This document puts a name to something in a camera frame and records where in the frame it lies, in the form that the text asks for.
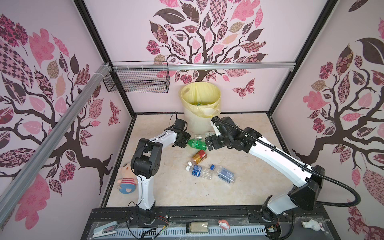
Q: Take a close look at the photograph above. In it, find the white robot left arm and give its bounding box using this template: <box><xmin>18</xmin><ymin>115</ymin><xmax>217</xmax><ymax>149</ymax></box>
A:
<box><xmin>131</xmin><ymin>119</ymin><xmax>191</xmax><ymax>219</ymax></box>

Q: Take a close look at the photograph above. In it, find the black corrugated cable hose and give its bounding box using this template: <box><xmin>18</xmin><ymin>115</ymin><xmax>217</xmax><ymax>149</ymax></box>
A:
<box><xmin>214</xmin><ymin>117</ymin><xmax>362</xmax><ymax>208</ymax></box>

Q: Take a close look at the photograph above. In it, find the blue label bottle white cap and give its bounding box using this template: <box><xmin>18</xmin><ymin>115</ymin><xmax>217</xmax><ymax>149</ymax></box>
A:
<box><xmin>186</xmin><ymin>162</ymin><xmax>213</xmax><ymax>180</ymax></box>

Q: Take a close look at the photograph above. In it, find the red yellow label bottle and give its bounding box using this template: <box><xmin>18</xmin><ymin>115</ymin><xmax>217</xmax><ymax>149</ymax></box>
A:
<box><xmin>191</xmin><ymin>150</ymin><xmax>207</xmax><ymax>165</ymax></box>

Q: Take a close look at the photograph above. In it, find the white bin with yellow bag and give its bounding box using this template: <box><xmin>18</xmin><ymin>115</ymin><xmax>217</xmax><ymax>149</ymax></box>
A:
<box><xmin>180</xmin><ymin>82</ymin><xmax>222</xmax><ymax>134</ymax></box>

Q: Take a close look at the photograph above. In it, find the black wire basket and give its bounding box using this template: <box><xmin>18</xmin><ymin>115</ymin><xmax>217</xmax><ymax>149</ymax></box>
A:
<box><xmin>103</xmin><ymin>60</ymin><xmax>171</xmax><ymax>94</ymax></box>

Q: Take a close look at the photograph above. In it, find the white plush toy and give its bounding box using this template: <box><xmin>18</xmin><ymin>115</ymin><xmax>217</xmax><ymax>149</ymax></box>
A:
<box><xmin>302</xmin><ymin>220</ymin><xmax>325</xmax><ymax>232</ymax></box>

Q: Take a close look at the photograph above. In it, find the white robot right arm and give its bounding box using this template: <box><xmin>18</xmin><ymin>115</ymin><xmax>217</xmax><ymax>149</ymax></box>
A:
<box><xmin>206</xmin><ymin>117</ymin><xmax>325</xmax><ymax>221</ymax></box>

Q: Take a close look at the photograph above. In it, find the beige rectangular box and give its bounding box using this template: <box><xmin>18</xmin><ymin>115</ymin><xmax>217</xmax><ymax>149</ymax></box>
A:
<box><xmin>186</xmin><ymin>222</ymin><xmax>209</xmax><ymax>234</ymax></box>

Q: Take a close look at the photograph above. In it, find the striped plush doll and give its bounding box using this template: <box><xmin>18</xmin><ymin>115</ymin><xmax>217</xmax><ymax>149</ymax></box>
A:
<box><xmin>116</xmin><ymin>162</ymin><xmax>138</xmax><ymax>194</ymax></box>

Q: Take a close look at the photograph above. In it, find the pink white small toy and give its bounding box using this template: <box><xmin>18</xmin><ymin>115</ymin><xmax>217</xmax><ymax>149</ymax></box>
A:
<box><xmin>218</xmin><ymin>220</ymin><xmax>231</xmax><ymax>230</ymax></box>

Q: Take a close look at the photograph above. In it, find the green soda bottle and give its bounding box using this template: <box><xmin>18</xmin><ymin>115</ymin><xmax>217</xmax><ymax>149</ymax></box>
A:
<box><xmin>188</xmin><ymin>140</ymin><xmax>207</xmax><ymax>151</ymax></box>

